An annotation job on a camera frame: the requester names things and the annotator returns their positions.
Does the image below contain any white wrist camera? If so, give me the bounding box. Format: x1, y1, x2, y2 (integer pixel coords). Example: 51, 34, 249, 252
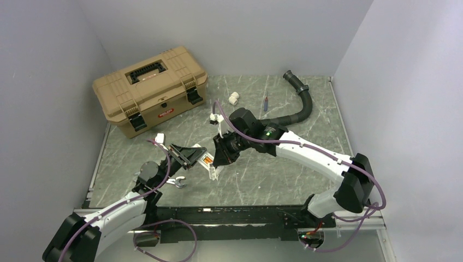
210, 113, 227, 138
148, 133, 168, 151

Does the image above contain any black corrugated hose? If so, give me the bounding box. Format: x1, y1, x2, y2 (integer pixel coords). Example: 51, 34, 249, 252
260, 70, 313, 127

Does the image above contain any silver open-end wrench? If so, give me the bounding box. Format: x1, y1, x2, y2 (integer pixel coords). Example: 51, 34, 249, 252
133, 173, 187, 189

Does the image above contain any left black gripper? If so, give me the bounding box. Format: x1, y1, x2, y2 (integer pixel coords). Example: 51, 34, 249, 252
155, 142, 206, 188

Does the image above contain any white remote control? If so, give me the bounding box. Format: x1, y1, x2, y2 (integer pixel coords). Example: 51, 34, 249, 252
197, 147, 216, 173

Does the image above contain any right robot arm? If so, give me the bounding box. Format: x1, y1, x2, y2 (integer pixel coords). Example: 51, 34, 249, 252
210, 108, 373, 227

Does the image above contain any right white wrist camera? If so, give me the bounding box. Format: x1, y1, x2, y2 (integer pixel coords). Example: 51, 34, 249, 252
210, 113, 227, 138

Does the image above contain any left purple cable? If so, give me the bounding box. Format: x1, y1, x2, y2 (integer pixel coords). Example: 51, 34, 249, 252
67, 139, 171, 262

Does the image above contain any purple cable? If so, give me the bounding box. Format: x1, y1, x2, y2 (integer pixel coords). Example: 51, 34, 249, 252
212, 100, 387, 253
67, 139, 171, 262

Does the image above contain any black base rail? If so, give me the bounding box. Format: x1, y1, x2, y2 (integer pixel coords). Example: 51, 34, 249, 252
136, 205, 336, 243

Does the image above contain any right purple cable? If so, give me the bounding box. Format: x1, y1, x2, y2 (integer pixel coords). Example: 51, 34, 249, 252
212, 100, 387, 253

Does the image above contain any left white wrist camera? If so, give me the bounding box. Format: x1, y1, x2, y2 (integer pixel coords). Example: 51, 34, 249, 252
148, 133, 168, 151

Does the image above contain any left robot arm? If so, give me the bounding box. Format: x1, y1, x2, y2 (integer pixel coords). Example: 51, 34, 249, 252
42, 144, 207, 261

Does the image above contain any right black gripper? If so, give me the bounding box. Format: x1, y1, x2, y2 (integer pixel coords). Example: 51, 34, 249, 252
212, 129, 252, 167

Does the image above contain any tan plastic toolbox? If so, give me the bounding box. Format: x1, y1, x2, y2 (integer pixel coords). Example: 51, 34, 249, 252
92, 46, 208, 139

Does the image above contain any orange battery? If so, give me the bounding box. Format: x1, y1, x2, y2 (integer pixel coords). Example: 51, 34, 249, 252
202, 156, 213, 165

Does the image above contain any white pipe fitting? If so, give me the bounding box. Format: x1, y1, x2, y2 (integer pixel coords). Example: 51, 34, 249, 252
228, 92, 240, 106

